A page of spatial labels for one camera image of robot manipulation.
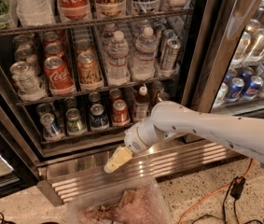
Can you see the red coca-cola bottle top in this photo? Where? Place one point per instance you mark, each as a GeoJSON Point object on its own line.
{"type": "Point", "coordinates": [73, 10]}

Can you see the orange can shelf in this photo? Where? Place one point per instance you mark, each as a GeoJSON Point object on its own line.
{"type": "Point", "coordinates": [90, 77]}
{"type": "Point", "coordinates": [109, 8]}

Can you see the red soda can bottom behind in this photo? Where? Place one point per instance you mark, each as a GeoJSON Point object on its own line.
{"type": "Point", "coordinates": [115, 94]}

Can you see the clear water bottle left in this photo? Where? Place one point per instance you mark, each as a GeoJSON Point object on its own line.
{"type": "Point", "coordinates": [117, 52]}

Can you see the orange can top shelf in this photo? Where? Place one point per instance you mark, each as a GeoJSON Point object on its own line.
{"type": "Point", "coordinates": [109, 8]}

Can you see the brown juice bottle white cap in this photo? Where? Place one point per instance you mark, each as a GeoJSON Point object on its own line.
{"type": "Point", "coordinates": [141, 104]}

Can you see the clear water bottle right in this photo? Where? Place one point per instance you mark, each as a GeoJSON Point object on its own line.
{"type": "Point", "coordinates": [143, 58]}

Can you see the pepsi can right fridge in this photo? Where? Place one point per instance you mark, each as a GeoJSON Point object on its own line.
{"type": "Point", "coordinates": [235, 88]}

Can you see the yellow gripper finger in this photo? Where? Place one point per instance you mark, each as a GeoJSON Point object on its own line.
{"type": "Point", "coordinates": [119, 157]}

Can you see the green sprite can front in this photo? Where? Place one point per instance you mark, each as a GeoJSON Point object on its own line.
{"type": "Point", "coordinates": [74, 123]}

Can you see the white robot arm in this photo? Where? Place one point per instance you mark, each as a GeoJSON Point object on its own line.
{"type": "Point", "coordinates": [168, 119]}

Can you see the red soda can bottom front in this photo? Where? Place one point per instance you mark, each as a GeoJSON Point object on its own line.
{"type": "Point", "coordinates": [120, 114]}

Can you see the black power adapter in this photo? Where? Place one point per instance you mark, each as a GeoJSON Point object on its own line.
{"type": "Point", "coordinates": [237, 187]}

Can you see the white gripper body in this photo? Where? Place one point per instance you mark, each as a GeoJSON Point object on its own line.
{"type": "Point", "coordinates": [134, 140]}

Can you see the silver diet can front left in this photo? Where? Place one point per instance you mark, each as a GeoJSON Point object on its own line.
{"type": "Point", "coordinates": [30, 85]}

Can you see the orange brown can bottom right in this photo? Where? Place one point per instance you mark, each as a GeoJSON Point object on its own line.
{"type": "Point", "coordinates": [162, 96]}

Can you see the clear plastic bin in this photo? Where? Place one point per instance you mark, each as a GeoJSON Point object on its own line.
{"type": "Point", "coordinates": [133, 202]}

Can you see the blue white can bottom left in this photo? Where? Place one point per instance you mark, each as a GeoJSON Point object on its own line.
{"type": "Point", "coordinates": [50, 125]}

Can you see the slim silver can front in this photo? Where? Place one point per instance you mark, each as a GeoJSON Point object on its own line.
{"type": "Point", "coordinates": [170, 54]}

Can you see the red coca-cola can front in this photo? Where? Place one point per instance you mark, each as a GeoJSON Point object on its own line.
{"type": "Point", "coordinates": [60, 79]}

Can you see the blue pepsi can behind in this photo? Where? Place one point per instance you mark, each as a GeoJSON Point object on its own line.
{"type": "Point", "coordinates": [94, 98]}

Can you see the steel fridge door frame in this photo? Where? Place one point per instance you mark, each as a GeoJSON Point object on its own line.
{"type": "Point", "coordinates": [215, 31]}

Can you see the orange can middle shelf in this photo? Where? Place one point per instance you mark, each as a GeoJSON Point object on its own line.
{"type": "Point", "coordinates": [90, 77]}

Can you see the clear water bottle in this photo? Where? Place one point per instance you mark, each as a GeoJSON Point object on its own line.
{"type": "Point", "coordinates": [143, 58]}
{"type": "Point", "coordinates": [117, 52]}

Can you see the red soda can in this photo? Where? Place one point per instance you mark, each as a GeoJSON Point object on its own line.
{"type": "Point", "coordinates": [115, 94]}
{"type": "Point", "coordinates": [120, 114]}

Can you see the blue pepsi can front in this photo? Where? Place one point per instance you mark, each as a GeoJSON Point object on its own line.
{"type": "Point", "coordinates": [98, 118]}

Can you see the blue pepsi can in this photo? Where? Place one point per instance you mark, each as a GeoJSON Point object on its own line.
{"type": "Point", "coordinates": [98, 118]}
{"type": "Point", "coordinates": [94, 98]}

